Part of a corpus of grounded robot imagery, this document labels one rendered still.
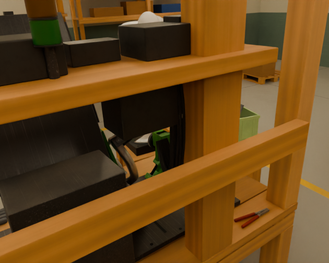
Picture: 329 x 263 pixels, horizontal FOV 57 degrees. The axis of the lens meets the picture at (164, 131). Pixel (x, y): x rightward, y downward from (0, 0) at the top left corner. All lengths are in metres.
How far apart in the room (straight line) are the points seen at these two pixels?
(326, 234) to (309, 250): 0.25
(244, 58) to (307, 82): 0.39
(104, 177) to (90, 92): 0.33
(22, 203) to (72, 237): 0.20
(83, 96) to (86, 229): 0.27
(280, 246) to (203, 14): 1.04
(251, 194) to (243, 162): 0.51
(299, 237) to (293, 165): 1.41
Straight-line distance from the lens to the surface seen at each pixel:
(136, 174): 1.06
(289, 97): 1.14
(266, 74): 6.67
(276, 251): 1.47
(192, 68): 0.67
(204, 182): 0.80
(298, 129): 1.07
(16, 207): 0.80
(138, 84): 0.59
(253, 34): 9.66
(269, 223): 1.27
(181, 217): 1.20
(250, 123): 2.03
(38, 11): 0.58
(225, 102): 0.82
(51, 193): 0.81
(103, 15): 6.42
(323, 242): 2.61
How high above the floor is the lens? 1.67
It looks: 23 degrees down
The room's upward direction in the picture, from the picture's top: 3 degrees counter-clockwise
